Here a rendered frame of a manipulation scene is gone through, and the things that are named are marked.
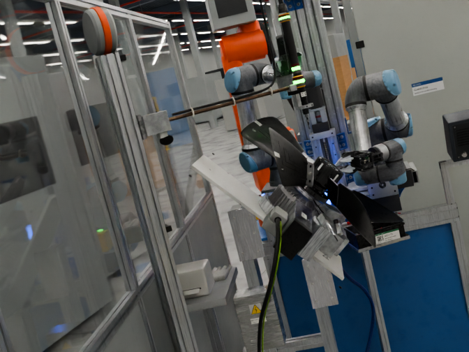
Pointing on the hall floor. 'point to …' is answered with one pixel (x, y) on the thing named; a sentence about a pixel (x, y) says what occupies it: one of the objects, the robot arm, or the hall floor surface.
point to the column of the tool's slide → (146, 201)
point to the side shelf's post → (213, 330)
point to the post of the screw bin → (375, 301)
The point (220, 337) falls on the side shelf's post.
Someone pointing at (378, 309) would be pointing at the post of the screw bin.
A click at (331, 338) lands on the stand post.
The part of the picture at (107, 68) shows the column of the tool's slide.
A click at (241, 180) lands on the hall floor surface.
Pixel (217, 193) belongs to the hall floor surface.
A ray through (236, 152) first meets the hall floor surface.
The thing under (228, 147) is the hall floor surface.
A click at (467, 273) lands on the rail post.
